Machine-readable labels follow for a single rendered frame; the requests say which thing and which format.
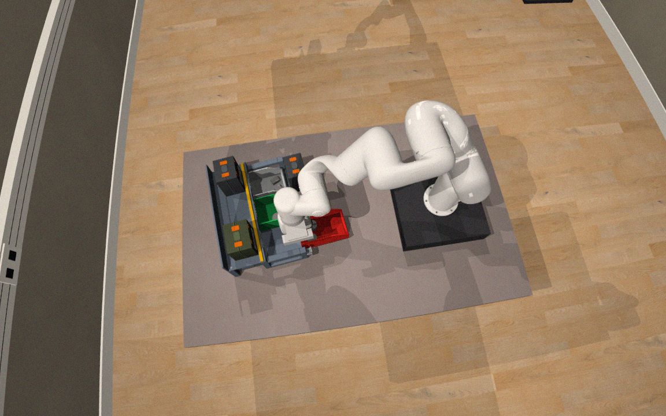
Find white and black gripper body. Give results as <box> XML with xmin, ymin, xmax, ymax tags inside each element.
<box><xmin>277</xmin><ymin>215</ymin><xmax>312</xmax><ymax>234</ymax></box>

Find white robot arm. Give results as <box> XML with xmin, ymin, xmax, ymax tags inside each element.
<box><xmin>273</xmin><ymin>101</ymin><xmax>491</xmax><ymax>246</ymax></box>

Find grey metal shelf rack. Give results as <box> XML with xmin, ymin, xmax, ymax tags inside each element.
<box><xmin>205</xmin><ymin>157</ymin><xmax>312</xmax><ymax>277</ymax></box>

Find grey open bin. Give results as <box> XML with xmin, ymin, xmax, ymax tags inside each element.
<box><xmin>248</xmin><ymin>167</ymin><xmax>287</xmax><ymax>199</ymax></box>

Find olive green case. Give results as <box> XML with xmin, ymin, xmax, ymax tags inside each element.
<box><xmin>223</xmin><ymin>219</ymin><xmax>258</xmax><ymax>261</ymax></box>

